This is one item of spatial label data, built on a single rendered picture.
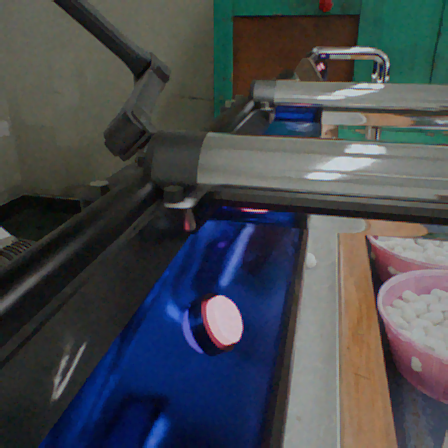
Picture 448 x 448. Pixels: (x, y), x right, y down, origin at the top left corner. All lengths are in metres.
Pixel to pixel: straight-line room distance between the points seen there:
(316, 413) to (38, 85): 2.83
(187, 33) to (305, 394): 2.26
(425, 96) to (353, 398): 0.38
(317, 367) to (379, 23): 1.24
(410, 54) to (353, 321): 1.15
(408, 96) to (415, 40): 1.41
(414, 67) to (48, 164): 2.39
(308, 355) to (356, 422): 0.14
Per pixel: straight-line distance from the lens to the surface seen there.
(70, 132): 3.06
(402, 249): 0.99
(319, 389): 0.59
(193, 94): 2.62
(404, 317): 0.76
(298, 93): 0.25
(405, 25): 1.65
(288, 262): 0.17
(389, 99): 0.25
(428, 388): 0.71
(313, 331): 0.68
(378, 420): 0.54
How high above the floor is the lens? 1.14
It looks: 24 degrees down
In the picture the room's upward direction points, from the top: straight up
